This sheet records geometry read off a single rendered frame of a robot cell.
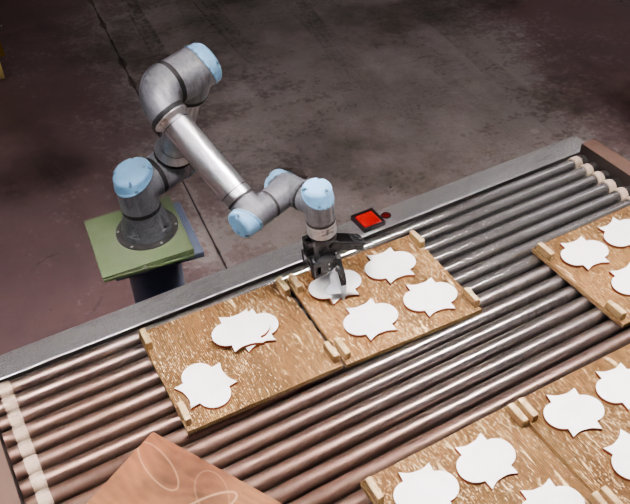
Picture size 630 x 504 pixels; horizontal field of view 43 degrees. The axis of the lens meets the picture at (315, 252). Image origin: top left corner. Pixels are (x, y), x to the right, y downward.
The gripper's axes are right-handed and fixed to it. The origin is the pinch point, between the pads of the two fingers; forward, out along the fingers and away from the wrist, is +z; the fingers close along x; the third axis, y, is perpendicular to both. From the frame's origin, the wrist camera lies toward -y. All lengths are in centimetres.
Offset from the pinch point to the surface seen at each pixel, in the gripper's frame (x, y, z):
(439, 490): 66, 10, -1
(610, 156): -10, -106, 9
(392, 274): 3.9, -15.6, 1.5
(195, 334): -1.5, 40.0, -2.3
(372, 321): 16.7, -1.9, 0.3
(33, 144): -263, 55, 91
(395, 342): 25.0, -3.7, 1.4
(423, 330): 24.8, -12.2, 2.2
